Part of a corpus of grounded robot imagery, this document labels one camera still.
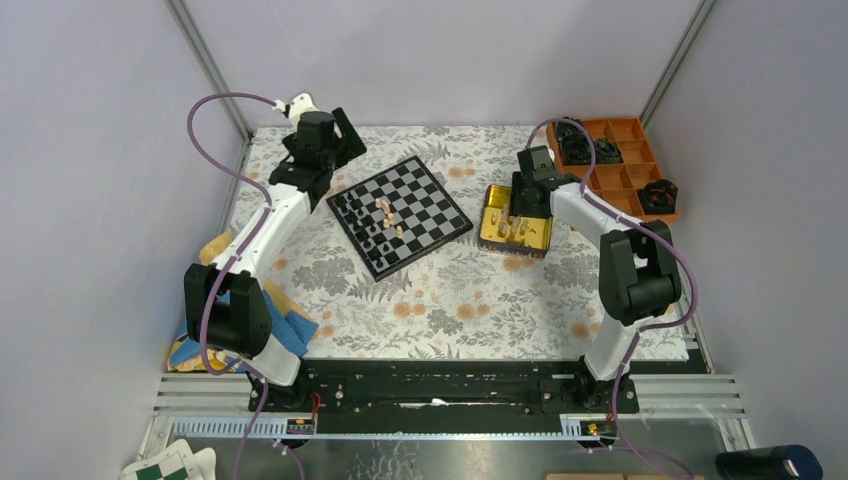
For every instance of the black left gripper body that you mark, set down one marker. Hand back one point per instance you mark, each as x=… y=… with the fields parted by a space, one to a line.
x=329 y=156

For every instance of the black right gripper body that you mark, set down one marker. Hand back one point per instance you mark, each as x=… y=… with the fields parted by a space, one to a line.
x=520 y=204

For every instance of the gold tin box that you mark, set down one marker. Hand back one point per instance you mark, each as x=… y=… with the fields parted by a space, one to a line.
x=505 y=233

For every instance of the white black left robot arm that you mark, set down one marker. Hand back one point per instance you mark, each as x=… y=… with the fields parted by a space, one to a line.
x=224 y=300

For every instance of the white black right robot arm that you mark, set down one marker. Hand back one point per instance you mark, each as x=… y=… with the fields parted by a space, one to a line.
x=638 y=276

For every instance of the black grey chess board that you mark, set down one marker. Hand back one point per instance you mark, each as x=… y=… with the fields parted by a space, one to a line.
x=429 y=215

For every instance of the rolled dark floral tie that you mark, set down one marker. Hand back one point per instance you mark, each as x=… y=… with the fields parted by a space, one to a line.
x=575 y=149

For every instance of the rolled blue floral tie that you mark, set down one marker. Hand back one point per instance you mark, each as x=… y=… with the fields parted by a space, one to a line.
x=569 y=129

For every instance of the rolled green floral tie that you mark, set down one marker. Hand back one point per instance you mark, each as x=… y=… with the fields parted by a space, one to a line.
x=607 y=152

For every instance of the orange wooden divider tray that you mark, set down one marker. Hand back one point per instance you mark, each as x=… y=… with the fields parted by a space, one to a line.
x=618 y=183

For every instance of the rolled black orange tie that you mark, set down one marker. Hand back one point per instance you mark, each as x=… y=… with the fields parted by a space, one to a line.
x=659 y=197

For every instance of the floral table mat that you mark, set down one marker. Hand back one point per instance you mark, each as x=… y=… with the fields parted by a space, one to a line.
x=458 y=302

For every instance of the blue yellow cloth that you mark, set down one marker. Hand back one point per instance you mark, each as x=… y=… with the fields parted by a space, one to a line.
x=290 y=325

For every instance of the green white checker card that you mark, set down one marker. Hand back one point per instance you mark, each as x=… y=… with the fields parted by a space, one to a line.
x=176 y=462

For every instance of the dark blue cylinder bottle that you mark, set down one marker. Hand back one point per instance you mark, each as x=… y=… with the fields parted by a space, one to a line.
x=783 y=462

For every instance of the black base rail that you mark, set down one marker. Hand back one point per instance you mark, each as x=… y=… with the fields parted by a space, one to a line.
x=444 y=396

